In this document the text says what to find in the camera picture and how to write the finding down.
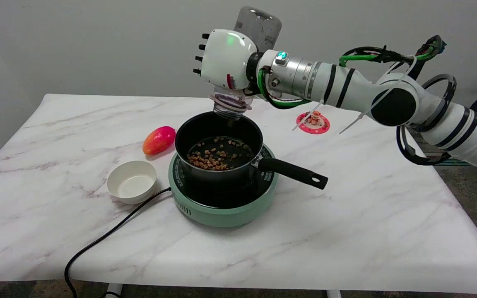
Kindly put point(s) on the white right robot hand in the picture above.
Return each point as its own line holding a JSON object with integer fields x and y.
{"x": 226, "y": 58}

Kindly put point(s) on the clear grey plastic bottle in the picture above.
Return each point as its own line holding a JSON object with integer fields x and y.
{"x": 259, "y": 25}

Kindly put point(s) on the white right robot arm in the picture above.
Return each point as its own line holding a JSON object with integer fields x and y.
{"x": 396, "y": 105}

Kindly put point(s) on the short white zip tie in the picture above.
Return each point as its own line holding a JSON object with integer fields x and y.
{"x": 304, "y": 120}

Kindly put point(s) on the brown food pieces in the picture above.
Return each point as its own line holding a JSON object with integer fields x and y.
{"x": 213, "y": 159}

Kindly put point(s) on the red orange mango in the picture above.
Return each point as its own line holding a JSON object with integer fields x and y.
{"x": 159, "y": 140}

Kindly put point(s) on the small toy figurine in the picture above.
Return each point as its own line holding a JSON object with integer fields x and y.
{"x": 315, "y": 118}

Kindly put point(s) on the pink round coaster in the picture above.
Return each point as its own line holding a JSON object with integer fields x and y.
{"x": 323, "y": 126}

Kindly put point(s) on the long white zip tie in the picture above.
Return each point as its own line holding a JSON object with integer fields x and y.
{"x": 360, "y": 118}

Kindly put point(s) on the green induction cooker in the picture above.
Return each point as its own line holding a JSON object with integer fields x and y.
{"x": 222, "y": 213}

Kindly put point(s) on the white bowl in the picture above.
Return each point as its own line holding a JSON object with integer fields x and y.
{"x": 131, "y": 184}

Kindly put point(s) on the floor vent grille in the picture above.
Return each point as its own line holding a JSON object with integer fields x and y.
{"x": 454, "y": 162}

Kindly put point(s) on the white table leg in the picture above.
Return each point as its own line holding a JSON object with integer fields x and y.
{"x": 333, "y": 294}
{"x": 114, "y": 290}

